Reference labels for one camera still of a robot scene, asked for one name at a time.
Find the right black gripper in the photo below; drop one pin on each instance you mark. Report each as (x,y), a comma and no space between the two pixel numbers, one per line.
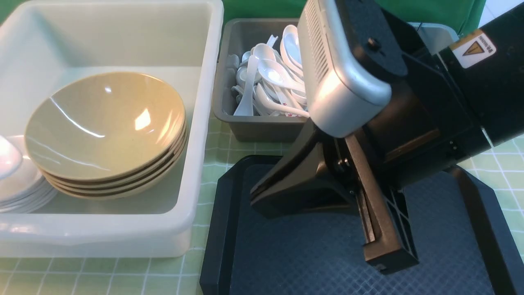
(427,126)

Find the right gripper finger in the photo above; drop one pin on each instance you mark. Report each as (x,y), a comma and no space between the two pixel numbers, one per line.
(315,175)

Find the tan noodle bowl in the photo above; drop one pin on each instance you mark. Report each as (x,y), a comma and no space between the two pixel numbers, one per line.
(104,126)

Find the white square dish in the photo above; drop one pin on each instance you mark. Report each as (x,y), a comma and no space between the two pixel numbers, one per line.
(10,158)

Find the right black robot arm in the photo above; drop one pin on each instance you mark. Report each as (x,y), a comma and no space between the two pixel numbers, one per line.
(487,65)

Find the top tan bowl in stack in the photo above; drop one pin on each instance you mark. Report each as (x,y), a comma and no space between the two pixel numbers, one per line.
(139,176)

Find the black plastic serving tray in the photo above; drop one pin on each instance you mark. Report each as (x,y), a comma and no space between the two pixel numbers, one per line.
(463,243)

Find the pile of white soup spoons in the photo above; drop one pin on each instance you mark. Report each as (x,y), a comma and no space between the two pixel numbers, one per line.
(269,82)

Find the grey plastic spoon bin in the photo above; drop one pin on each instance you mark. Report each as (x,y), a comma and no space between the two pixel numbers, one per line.
(240,35)

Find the large white plastic tub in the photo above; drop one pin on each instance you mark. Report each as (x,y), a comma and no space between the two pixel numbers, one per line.
(47,44)

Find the blue plastic chopstick bin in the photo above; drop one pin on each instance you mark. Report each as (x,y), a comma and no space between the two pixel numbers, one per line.
(435,36)

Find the green cloth backdrop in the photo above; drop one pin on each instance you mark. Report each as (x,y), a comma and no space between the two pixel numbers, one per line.
(463,16)

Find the stack of white plates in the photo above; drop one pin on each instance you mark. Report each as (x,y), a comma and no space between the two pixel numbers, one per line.
(26,190)

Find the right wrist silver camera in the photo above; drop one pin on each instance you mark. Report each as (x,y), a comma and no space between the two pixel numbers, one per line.
(342,95)

